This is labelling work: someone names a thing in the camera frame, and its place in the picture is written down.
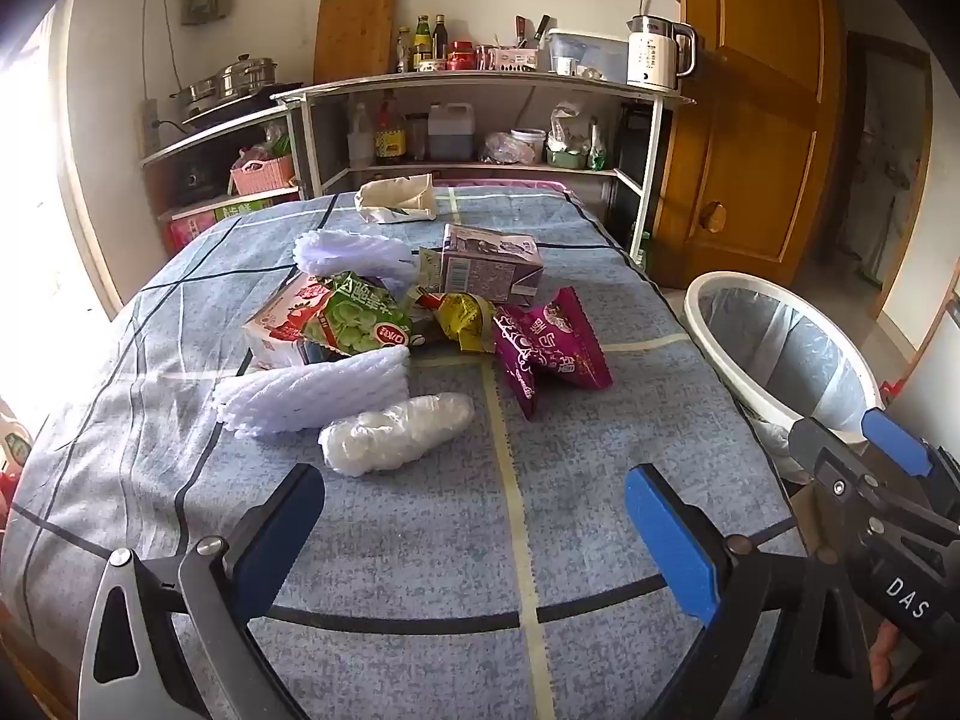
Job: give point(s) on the dark glass jar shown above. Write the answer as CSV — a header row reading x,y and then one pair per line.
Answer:
x,y
416,139

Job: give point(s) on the dark sauce bottle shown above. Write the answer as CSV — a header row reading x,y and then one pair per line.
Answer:
x,y
440,37

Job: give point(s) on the small red wrapper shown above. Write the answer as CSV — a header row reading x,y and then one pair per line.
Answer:
x,y
429,301

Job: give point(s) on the green cap bottle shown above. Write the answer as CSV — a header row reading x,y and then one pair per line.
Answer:
x,y
424,41

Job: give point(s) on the wooden door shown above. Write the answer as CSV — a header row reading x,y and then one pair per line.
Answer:
x,y
750,127

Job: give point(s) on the wall power strip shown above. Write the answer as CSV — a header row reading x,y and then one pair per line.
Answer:
x,y
150,127

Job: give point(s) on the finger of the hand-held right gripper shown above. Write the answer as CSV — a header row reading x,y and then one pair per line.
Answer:
x,y
821,450
896,439

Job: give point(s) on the dark liquid plastic jug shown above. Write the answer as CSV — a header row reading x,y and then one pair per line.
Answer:
x,y
450,135

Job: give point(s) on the clear plastic storage box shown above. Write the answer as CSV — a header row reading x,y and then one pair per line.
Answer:
x,y
592,52

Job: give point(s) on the pink lid storage box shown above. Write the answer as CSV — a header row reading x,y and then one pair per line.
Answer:
x,y
487,184

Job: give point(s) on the yellow label oil bottle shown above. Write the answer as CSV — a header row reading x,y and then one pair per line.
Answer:
x,y
390,142

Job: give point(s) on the small white shelf rack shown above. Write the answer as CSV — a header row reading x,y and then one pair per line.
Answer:
x,y
225,127

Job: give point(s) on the black kitchen appliance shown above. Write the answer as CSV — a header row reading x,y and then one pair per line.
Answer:
x,y
196,181

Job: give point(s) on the clear plastic bottle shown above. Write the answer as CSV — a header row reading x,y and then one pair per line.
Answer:
x,y
361,139

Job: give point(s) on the yellow wrapper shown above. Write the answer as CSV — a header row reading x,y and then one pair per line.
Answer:
x,y
465,319

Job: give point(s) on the wooden cutting board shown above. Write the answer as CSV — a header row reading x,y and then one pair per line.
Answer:
x,y
352,34

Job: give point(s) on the clear plastic bag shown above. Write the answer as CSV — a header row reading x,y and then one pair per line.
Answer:
x,y
502,150
390,435

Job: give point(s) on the white plastic tub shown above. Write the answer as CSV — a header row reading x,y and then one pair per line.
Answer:
x,y
530,141

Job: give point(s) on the red jar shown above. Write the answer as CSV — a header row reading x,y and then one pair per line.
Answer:
x,y
461,56

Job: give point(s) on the pink drink carton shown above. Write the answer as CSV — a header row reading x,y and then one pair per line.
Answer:
x,y
277,322

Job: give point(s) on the pink utensil tray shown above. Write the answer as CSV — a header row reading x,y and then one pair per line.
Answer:
x,y
510,58

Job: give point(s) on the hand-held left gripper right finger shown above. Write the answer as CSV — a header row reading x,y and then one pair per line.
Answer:
x,y
667,540

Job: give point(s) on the purple snack packet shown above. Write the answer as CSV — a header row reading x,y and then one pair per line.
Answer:
x,y
547,349

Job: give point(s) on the purple milk carton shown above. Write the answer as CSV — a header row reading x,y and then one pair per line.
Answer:
x,y
487,270

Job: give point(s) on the white foam net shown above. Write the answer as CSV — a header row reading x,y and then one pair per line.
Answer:
x,y
315,390
349,255

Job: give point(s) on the green bowl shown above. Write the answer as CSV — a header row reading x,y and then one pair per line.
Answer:
x,y
566,160

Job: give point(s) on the beige paper bag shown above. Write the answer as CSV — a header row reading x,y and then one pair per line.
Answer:
x,y
390,199

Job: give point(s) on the white snack bag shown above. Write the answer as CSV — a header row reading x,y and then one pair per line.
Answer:
x,y
566,127

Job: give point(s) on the stainless steamer pot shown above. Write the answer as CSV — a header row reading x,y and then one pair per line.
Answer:
x,y
240,79

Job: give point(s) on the red and green carton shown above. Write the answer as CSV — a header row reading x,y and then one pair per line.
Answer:
x,y
195,229

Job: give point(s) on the green snack packet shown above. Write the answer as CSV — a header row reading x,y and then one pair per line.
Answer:
x,y
360,319

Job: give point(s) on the large white shelf rack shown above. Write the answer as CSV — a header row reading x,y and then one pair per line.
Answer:
x,y
480,80

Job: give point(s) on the black induction cooker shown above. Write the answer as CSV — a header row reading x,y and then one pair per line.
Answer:
x,y
225,111

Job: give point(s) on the olive green packet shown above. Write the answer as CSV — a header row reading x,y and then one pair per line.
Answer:
x,y
429,266

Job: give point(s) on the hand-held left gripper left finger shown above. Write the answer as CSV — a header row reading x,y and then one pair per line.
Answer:
x,y
285,532

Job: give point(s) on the white rim waste bin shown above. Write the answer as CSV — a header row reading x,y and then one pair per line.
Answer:
x,y
701,315

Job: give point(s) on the person's right hand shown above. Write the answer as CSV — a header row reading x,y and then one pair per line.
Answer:
x,y
885,656

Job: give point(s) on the kitchen knife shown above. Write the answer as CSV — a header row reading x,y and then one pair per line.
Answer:
x,y
541,28

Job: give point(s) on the white electric kettle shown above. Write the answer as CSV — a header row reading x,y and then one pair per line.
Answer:
x,y
649,52

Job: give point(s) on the blue checked blanket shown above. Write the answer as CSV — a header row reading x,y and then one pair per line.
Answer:
x,y
420,540

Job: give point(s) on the pink plastic basket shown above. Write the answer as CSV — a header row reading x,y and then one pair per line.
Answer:
x,y
262,176

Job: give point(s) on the small clear bottle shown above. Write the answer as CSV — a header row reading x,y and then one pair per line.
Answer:
x,y
405,52

